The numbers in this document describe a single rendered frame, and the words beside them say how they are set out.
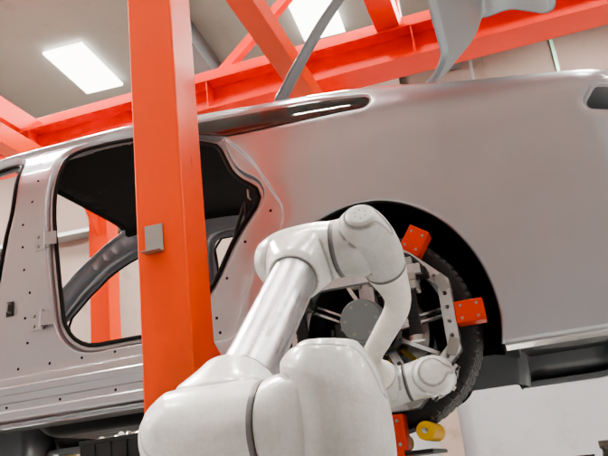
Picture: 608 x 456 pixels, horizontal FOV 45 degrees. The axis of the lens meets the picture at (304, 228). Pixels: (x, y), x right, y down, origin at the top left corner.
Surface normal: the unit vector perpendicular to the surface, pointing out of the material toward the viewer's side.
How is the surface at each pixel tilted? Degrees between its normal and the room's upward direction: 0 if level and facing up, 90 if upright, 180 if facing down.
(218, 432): 89
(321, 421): 90
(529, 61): 90
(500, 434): 90
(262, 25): 180
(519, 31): 180
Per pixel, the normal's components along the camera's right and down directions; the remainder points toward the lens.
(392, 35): 0.11, 0.94
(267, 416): -0.43, -0.36
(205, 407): -0.35, -0.72
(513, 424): -0.25, -0.29
